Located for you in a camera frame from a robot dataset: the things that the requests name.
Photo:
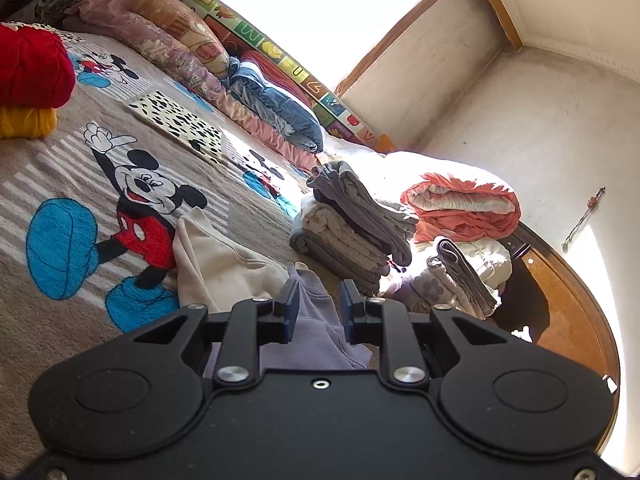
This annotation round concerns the black spotted white cloth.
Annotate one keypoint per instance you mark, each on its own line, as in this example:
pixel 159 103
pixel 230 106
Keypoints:
pixel 175 122

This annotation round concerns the white duvet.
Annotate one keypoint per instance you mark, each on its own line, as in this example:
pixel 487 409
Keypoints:
pixel 400 170

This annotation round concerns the stack of folded grey clothes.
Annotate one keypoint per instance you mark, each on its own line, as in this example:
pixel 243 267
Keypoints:
pixel 360 205

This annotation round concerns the grey folded towel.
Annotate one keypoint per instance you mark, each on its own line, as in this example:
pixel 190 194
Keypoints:
pixel 465 275

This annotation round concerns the window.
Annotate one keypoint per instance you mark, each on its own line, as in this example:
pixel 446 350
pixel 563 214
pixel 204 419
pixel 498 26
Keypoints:
pixel 325 10

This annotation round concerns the orange floral pillow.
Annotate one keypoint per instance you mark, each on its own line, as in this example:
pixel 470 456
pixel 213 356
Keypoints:
pixel 180 27

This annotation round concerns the lavender hoodie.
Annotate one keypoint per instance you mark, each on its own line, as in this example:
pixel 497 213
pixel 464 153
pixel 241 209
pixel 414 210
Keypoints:
pixel 320 340

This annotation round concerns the blue quilt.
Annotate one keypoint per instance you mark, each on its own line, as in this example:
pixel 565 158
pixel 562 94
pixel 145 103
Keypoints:
pixel 280 105

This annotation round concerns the dark grey folded garment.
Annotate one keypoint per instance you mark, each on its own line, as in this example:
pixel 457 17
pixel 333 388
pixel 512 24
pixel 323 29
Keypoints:
pixel 320 255

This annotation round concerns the colourful alphabet play mat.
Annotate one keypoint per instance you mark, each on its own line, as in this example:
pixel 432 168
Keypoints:
pixel 295 67

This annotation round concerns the coral quilt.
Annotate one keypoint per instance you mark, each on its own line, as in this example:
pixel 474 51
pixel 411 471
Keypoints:
pixel 465 210

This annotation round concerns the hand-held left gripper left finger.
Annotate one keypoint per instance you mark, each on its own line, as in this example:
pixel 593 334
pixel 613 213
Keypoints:
pixel 293 312

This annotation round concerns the purple floral pillow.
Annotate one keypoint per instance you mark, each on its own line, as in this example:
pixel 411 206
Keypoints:
pixel 150 45

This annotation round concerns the wooden bed footboard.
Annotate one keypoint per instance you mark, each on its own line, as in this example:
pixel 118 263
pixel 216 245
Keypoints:
pixel 570 320

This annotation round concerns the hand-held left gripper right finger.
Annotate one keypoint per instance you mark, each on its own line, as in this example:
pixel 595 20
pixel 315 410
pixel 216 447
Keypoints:
pixel 348 317

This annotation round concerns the cream sweatshirt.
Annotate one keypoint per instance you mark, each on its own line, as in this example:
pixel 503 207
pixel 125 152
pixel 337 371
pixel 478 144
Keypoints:
pixel 220 265

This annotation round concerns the red garment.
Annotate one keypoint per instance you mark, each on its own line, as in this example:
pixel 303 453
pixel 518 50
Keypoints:
pixel 30 67

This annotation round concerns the white folded blanket purple flowers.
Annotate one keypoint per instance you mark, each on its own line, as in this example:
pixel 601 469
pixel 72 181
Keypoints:
pixel 480 260

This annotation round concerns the cartoon mouse printed blanket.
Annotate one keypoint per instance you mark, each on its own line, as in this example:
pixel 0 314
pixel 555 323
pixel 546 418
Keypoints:
pixel 55 170

